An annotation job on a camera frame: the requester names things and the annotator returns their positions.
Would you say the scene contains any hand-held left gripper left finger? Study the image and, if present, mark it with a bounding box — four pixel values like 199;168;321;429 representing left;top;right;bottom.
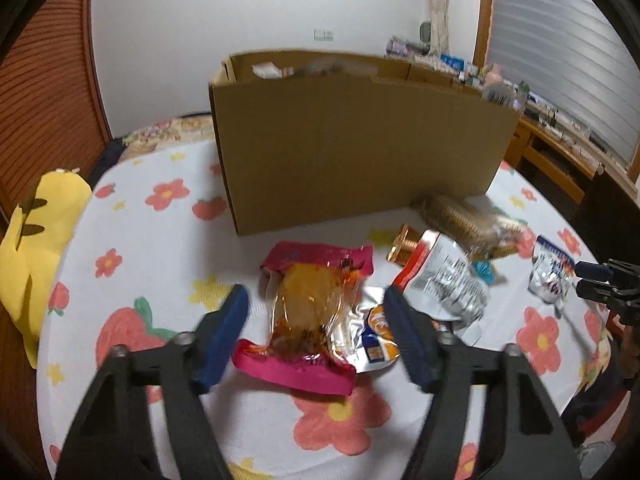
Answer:
55;284;250;480

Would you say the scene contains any person's dark clothing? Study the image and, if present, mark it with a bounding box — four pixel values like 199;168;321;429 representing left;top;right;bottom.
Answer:
560;330;640;461

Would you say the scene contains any brown slatted wardrobe door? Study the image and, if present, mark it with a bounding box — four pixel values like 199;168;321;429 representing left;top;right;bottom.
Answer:
0;0;113;221

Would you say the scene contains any copper jar lid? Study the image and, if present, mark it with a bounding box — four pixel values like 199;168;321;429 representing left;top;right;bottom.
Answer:
386;225;426;265

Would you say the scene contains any small blue wrapper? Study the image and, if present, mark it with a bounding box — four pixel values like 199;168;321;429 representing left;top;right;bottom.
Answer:
470;259;497;285

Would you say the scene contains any wooden window frame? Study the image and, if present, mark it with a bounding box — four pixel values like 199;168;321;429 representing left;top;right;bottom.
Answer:
472;0;497;68

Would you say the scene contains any floral quilt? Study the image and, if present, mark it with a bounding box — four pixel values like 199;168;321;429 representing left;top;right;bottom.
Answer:
112;114;218;161

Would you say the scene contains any clear sleeve of round crackers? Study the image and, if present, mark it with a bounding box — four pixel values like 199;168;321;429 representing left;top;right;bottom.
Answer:
411;195;528;261

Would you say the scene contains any wooden sideboard with clutter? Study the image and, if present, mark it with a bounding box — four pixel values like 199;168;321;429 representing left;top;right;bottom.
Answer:
385;35;601;151

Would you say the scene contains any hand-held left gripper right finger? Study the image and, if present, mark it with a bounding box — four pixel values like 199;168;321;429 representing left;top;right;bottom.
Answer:
382;285;583;480

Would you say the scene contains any white flower-printed sheet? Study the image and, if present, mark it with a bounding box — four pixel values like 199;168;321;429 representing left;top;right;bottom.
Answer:
37;137;616;480

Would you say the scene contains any pink clear snack packet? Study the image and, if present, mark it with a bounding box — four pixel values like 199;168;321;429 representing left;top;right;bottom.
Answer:
231;241;375;397

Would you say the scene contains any small silver snack packet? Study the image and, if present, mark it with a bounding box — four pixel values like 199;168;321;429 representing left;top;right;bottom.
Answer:
527;235;576;318

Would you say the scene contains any silver red-topped snack bag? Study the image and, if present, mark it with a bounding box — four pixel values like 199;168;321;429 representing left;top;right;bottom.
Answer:
391;229;491;333

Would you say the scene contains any grey window blind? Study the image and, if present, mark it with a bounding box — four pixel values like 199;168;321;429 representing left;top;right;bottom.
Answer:
485;0;640;166

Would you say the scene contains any yellow plush toy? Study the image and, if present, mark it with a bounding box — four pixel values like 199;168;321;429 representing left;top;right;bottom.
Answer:
0;169;93;368

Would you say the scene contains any brown cardboard box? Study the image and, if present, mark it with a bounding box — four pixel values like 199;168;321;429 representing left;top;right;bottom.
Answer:
207;50;522;237

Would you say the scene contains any beige curtain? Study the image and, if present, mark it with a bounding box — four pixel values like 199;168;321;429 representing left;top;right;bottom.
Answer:
420;0;453;56

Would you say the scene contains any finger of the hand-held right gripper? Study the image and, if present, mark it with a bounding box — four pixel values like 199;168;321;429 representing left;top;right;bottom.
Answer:
576;279;640;322
574;259;640;286

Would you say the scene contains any orange silver snack packet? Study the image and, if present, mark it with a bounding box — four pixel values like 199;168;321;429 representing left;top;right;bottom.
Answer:
327;285;401;373

